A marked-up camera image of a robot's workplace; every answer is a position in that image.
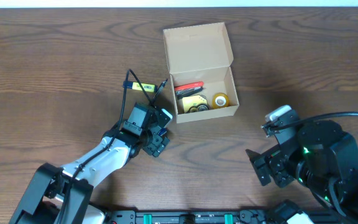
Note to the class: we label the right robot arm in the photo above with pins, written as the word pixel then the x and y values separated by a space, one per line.
pixel 317 153

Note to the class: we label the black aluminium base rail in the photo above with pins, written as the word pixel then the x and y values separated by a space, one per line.
pixel 199 217

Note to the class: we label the green clamp right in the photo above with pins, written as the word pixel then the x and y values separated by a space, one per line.
pixel 228 219

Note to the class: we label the cream sticky note pad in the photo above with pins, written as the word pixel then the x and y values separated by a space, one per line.
pixel 194 100

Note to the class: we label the red black stapler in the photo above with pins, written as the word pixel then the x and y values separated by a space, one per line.
pixel 188 89

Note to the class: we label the green clamp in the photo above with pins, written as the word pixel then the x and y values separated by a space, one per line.
pixel 147 219
pixel 228 219

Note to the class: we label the green clamp left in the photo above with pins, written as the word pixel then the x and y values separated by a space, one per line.
pixel 147 219

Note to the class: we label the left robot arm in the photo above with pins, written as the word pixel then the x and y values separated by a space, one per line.
pixel 62 194

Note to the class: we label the correction tape dispenser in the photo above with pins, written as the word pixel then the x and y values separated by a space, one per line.
pixel 198 108

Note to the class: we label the yellow adhesive tape roll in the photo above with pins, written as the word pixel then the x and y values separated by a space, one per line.
pixel 220 100

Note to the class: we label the cardboard box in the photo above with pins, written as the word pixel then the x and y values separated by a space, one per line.
pixel 201 53

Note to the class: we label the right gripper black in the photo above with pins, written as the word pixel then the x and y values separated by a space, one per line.
pixel 268 166

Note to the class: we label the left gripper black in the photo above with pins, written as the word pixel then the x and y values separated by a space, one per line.
pixel 156 144

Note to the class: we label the blue white staples box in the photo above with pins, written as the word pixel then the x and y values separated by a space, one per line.
pixel 162 132

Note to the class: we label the yellow highlighter marker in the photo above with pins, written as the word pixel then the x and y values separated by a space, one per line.
pixel 143 86

